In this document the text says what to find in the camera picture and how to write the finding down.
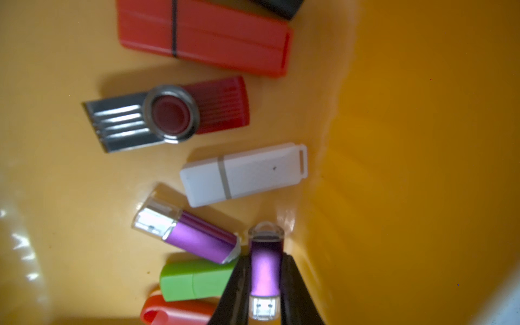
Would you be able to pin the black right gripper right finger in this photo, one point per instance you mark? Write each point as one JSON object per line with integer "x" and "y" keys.
{"x": 297, "y": 306}

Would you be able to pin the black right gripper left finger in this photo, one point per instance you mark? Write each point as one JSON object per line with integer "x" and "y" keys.
{"x": 233, "y": 307}

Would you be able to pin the green usb drive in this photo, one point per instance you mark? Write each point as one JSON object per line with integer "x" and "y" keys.
{"x": 195, "y": 279}

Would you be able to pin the purple usb drive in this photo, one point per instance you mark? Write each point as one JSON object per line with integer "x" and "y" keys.
{"x": 185, "y": 231}
{"x": 266, "y": 244}

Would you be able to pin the red rounded usb drive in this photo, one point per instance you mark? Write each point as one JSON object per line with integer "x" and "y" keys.
{"x": 191, "y": 312}

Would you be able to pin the white slider usb drive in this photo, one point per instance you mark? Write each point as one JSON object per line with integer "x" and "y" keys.
{"x": 233, "y": 176}

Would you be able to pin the yellow plastic storage box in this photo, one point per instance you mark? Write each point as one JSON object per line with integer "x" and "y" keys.
{"x": 410, "y": 114}

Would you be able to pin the red black usb drive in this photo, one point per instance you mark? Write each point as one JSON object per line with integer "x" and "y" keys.
{"x": 169, "y": 114}

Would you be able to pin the red rectangular usb drive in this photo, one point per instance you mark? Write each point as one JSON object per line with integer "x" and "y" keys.
{"x": 208, "y": 33}

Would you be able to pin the black silver usb drive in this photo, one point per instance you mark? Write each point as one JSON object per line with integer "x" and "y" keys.
{"x": 285, "y": 9}

